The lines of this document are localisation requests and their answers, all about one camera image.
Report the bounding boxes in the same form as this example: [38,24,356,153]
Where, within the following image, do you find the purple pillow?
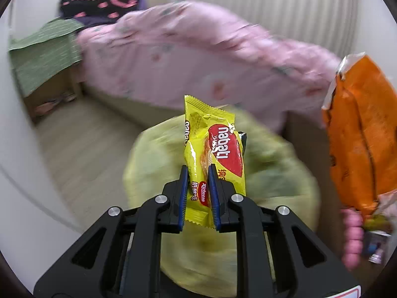
[75,0,148,28]

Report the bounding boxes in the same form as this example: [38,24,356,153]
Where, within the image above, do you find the wooden bedside table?
[23,67,82,122]

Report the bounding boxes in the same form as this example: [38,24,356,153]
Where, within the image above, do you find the green checked cloth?
[9,18,83,98]

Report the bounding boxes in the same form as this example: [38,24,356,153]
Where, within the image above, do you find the pink slippers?
[34,92,77,116]

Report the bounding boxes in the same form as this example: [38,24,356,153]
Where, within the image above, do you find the pink caterpillar toy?
[341,209,364,270]

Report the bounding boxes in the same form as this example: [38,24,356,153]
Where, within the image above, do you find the white pleated curtain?
[199,0,358,57]

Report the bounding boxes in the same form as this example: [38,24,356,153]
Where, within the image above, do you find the pink floral duvet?
[77,1,340,131]

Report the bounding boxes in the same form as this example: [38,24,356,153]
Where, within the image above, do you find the yellow bin liner bag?
[123,105,321,297]

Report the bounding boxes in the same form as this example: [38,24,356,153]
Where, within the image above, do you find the orange snack bag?
[322,52,396,218]

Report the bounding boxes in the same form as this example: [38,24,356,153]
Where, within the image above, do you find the yellow nabati wafer wrapper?
[184,95,246,228]

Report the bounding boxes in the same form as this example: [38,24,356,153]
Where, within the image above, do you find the black pink kitty blanket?
[59,0,142,20]

